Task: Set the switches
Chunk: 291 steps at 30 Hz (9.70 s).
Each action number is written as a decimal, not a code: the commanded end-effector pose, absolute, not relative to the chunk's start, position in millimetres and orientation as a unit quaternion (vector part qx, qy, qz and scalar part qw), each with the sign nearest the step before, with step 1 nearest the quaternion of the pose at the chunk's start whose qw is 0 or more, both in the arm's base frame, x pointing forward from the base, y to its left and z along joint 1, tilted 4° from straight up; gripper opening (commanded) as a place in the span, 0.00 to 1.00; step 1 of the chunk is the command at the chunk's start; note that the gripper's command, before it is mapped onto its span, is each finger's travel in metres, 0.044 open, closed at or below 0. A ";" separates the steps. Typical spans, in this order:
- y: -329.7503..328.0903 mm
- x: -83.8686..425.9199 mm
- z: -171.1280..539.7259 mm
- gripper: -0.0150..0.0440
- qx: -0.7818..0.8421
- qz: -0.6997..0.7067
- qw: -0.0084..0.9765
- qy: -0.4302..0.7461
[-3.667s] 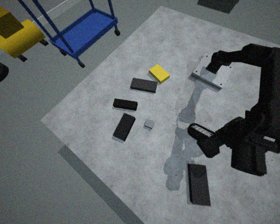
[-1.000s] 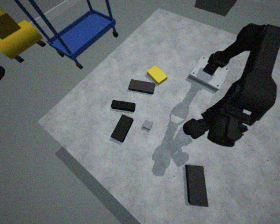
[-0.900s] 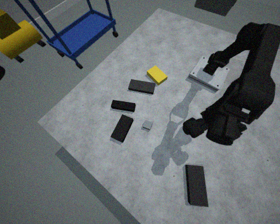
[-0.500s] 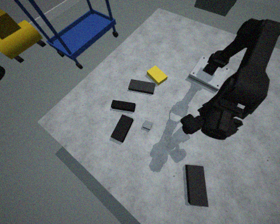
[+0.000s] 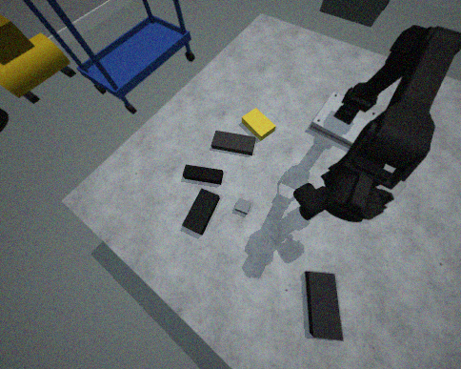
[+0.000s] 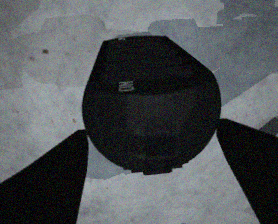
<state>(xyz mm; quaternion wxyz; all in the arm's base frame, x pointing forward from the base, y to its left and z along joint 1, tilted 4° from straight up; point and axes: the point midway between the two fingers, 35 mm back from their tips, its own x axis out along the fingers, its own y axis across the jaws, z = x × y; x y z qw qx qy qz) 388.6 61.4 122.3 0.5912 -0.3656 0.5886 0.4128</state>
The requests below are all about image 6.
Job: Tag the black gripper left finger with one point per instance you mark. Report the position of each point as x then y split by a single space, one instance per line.
49 190

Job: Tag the dark grey controller unit with rocker switches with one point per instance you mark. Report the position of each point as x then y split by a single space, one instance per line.
149 106

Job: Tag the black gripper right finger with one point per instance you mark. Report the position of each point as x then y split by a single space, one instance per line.
253 157

